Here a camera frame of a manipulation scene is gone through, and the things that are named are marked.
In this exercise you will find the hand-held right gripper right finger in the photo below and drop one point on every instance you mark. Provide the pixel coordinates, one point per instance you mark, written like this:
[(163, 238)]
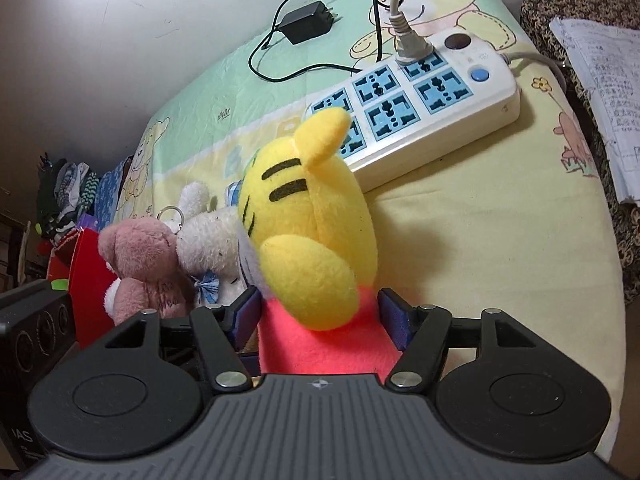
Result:
[(395, 320)]

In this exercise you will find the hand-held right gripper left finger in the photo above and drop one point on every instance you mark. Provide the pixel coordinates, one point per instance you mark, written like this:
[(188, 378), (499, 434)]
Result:
[(247, 316)]

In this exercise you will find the red cardboard box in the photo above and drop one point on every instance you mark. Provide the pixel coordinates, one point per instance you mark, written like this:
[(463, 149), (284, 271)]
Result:
[(85, 285)]

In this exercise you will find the white rabbit plush toy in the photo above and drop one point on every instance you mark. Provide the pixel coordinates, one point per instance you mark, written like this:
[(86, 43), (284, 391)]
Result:
[(210, 245)]

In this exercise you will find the yellow tiger plush toy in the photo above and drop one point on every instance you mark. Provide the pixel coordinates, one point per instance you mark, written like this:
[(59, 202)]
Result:
[(305, 220)]

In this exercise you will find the pink bear plush toy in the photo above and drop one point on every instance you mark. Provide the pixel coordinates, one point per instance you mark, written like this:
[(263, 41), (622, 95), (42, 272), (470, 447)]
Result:
[(140, 255)]

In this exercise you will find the pile of folded clothes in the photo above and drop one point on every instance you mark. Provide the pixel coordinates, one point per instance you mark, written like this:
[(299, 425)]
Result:
[(65, 195)]

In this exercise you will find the blue patterned towel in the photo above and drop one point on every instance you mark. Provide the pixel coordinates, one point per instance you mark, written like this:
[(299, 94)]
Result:
[(107, 190)]

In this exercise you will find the white power strip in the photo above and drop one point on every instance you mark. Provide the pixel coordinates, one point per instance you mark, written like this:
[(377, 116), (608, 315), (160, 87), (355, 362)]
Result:
[(450, 125)]

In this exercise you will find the stack of handwritten papers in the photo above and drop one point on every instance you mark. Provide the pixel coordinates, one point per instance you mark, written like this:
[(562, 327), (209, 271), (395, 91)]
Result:
[(605, 85)]

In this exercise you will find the brown patterned cloth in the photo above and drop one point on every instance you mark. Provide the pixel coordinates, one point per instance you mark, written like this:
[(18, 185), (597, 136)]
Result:
[(537, 15)]

